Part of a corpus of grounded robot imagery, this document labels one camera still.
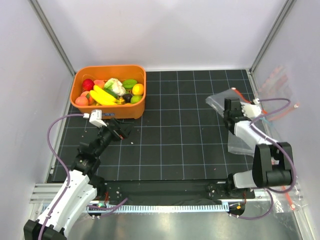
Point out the dark purple fruit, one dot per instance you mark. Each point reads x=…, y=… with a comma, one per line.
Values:
x=127, y=97

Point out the black grid mat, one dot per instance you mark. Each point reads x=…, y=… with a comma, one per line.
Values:
x=179, y=136

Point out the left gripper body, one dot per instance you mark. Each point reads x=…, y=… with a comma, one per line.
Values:
x=116, y=132

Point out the blue zipper clear bag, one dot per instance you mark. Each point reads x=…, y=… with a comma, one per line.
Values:
x=240, y=146

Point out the yellow lemon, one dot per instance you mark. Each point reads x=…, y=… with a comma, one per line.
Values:
x=138, y=89

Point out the peach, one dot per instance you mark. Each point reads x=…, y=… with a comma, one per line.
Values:
x=82, y=101
x=87, y=95
x=99, y=83

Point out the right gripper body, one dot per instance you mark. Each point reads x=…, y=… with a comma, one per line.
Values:
x=242, y=114

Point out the yellow banana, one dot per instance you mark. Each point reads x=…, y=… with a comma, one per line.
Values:
x=102, y=97

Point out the red apple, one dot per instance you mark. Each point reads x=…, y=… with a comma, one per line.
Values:
x=88, y=84

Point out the peach front left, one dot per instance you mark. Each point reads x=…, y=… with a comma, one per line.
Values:
x=82, y=101

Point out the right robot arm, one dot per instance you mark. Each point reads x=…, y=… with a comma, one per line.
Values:
x=273, y=167

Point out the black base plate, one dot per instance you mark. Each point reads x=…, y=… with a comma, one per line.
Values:
x=192, y=192

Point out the orange plastic bin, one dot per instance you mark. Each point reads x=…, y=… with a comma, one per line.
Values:
x=105, y=72

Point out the peach upper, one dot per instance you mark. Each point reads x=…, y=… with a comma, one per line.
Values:
x=99, y=83

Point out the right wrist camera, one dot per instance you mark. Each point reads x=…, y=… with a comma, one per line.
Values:
x=252, y=109

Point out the green lime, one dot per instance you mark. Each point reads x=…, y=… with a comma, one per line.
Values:
x=135, y=99

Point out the peach middle left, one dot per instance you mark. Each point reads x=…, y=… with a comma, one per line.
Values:
x=87, y=95

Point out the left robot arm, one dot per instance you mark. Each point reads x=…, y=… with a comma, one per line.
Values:
x=81, y=186

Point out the green cucumber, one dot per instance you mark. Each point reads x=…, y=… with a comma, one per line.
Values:
x=111, y=93

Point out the green star fruit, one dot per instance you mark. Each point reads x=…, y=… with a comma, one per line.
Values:
x=129, y=83

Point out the cauliflower toy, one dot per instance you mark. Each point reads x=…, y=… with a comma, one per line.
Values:
x=115, y=86

